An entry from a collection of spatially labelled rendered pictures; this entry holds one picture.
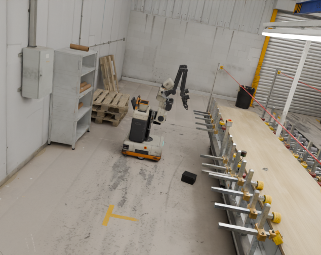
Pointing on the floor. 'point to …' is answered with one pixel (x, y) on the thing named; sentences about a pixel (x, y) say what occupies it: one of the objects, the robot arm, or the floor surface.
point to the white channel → (301, 56)
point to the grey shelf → (71, 94)
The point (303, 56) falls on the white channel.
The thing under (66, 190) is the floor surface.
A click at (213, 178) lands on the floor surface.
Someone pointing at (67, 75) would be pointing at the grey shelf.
